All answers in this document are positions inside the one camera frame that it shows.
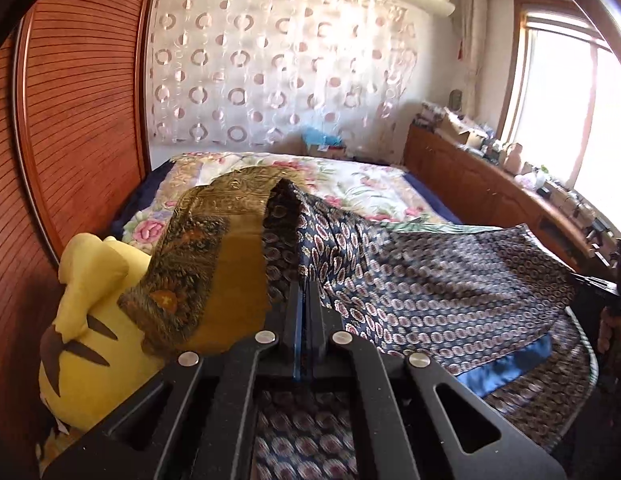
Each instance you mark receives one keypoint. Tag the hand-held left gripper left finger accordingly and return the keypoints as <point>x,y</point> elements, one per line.
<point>294,325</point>

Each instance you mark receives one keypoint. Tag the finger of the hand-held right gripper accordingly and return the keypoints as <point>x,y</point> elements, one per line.
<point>598,284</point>

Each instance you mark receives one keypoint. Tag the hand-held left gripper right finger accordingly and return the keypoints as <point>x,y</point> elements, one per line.
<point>314,325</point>

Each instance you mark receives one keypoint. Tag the navy circle-patterned shirt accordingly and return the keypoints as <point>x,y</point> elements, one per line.
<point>440,300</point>

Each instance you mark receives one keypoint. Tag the person's right hand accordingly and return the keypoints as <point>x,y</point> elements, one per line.
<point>613,332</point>

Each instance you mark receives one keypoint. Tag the gold patterned cloth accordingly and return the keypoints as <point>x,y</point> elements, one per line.
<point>230,270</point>

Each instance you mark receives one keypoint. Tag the white plastic bag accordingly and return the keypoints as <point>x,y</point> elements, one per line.
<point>533,177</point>

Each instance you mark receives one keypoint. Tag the wooden side cabinet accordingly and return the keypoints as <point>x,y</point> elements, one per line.
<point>490,190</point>

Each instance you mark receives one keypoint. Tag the pink bottle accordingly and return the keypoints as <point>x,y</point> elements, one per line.
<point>514,157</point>

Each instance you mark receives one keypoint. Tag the floral quilt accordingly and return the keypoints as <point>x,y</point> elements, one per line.
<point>340,175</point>

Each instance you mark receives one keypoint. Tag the window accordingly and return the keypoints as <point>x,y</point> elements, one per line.
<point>570,100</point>

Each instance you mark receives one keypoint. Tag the open cardboard box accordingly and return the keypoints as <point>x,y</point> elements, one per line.
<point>460,130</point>

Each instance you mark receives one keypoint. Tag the yellow plush toy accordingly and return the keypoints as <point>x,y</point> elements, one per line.
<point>90,360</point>

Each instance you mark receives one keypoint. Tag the sheer circle-patterned curtain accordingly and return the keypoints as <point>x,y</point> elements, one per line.
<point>280,65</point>

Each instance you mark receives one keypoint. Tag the white window drape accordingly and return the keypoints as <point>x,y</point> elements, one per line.
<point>473,45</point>

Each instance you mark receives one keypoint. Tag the oval wall ornament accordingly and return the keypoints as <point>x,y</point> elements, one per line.
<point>456,100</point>

